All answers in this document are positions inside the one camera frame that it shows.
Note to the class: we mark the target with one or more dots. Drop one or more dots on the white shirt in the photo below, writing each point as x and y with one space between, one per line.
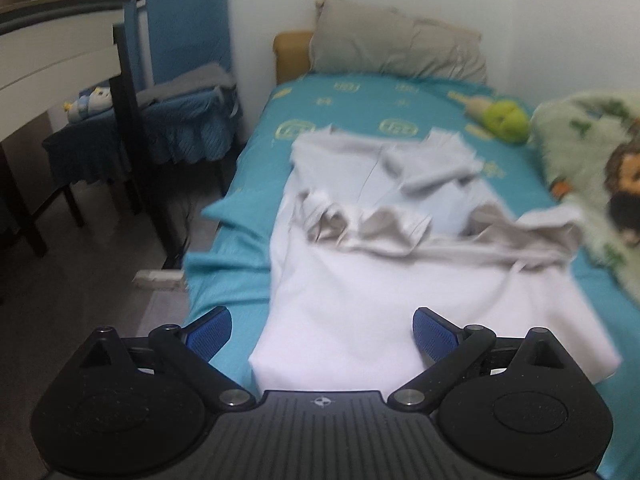
369 231

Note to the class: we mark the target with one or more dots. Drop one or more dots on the green fleece cartoon blanket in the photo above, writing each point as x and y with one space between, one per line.
588 143

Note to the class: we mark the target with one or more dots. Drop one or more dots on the grey cloth on chair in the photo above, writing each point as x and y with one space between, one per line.
206 77

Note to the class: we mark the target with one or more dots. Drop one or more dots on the green plush toy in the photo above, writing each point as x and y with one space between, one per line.
503 118

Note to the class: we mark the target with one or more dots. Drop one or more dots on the white desk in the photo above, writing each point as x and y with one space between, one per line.
51 49

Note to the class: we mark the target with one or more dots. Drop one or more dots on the small white blue plush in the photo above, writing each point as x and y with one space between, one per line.
88 105

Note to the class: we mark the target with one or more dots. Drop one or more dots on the blue covered chair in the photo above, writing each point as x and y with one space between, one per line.
191 112

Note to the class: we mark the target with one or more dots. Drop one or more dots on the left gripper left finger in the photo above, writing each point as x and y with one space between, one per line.
186 351

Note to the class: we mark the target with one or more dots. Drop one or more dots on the white power strip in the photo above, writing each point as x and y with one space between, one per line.
160 279

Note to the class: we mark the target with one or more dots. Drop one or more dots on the grey pillow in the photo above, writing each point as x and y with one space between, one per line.
351 38

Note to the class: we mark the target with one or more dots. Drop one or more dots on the yellow wooden headboard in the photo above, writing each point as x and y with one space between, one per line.
291 50

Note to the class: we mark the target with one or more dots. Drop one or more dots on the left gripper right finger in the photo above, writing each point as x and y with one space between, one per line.
454 351

